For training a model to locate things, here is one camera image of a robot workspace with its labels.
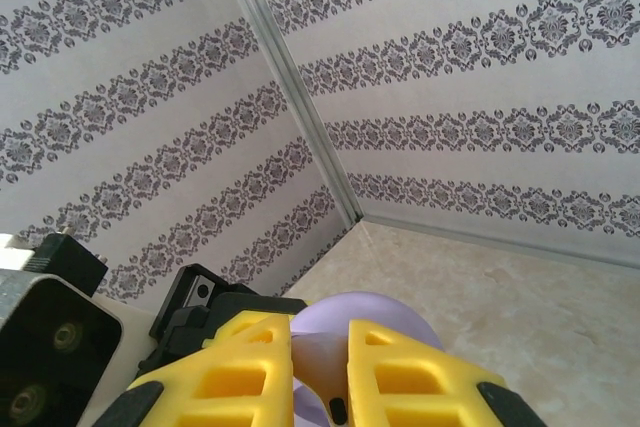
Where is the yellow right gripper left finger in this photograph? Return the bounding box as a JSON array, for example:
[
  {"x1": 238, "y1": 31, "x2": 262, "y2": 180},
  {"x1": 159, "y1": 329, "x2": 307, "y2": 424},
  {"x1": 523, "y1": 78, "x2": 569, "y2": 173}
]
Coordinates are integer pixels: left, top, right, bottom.
[{"x1": 97, "y1": 310, "x2": 295, "y2": 427}]

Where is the purple round earbud charging case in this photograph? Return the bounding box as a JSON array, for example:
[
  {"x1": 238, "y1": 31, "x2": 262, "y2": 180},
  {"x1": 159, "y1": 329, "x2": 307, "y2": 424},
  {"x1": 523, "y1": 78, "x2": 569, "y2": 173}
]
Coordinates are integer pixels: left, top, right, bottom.
[{"x1": 289, "y1": 291, "x2": 444, "y2": 427}]

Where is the aluminium frame post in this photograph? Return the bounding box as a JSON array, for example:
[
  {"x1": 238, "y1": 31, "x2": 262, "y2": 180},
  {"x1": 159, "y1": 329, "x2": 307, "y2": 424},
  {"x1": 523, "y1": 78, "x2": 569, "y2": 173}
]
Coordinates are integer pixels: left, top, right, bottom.
[{"x1": 217, "y1": 0, "x2": 366, "y2": 223}]

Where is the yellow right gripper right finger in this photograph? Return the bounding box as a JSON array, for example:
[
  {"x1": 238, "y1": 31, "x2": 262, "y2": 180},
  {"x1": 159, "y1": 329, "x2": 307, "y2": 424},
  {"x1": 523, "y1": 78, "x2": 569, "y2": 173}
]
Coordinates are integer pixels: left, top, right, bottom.
[{"x1": 346, "y1": 319, "x2": 544, "y2": 427}]

